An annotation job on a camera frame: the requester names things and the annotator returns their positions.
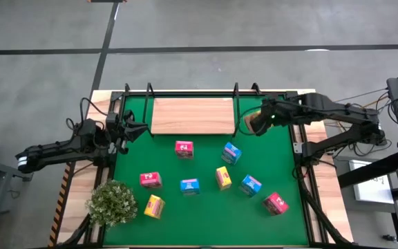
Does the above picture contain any black aluminium table frame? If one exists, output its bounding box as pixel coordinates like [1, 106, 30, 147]
[55, 82, 355, 249]

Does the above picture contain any artificial green white plant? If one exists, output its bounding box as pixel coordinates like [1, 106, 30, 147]
[85, 179, 140, 228]

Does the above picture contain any black shelf side frame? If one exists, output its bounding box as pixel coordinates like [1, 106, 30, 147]
[232, 82, 243, 138]
[142, 82, 155, 138]

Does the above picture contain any wooden shelf board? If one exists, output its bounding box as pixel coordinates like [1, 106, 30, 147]
[150, 98, 236, 135]

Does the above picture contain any black diagonal beam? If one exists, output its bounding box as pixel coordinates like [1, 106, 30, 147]
[337, 149, 398, 190]

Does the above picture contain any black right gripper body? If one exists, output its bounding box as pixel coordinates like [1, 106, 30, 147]
[260, 98, 292, 125]

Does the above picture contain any blue Rice Krispies cereal box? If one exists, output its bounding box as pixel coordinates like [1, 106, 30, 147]
[180, 178, 201, 197]
[238, 174, 263, 198]
[220, 141, 243, 166]

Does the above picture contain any white board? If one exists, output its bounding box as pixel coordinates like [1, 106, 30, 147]
[349, 159, 395, 205]

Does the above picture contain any yellow black hazard tape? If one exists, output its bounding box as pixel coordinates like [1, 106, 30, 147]
[48, 162, 77, 247]

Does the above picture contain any red Froot Loops cereal box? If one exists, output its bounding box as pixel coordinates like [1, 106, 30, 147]
[174, 140, 195, 160]
[262, 192, 290, 216]
[139, 172, 163, 190]

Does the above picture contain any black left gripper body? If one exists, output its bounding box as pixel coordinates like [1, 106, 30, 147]
[106, 111, 131, 141]

